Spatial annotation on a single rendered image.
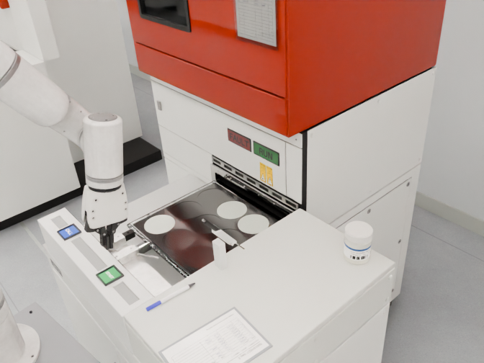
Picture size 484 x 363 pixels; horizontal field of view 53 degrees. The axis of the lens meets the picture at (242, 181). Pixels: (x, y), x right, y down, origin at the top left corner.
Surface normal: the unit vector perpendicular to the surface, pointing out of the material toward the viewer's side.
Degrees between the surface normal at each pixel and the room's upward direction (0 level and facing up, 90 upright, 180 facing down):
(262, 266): 0
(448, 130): 90
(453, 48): 90
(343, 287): 0
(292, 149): 90
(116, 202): 91
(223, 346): 0
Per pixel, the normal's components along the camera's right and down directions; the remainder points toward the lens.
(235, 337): -0.06, -0.84
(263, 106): -0.76, 0.40
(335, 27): 0.65, 0.38
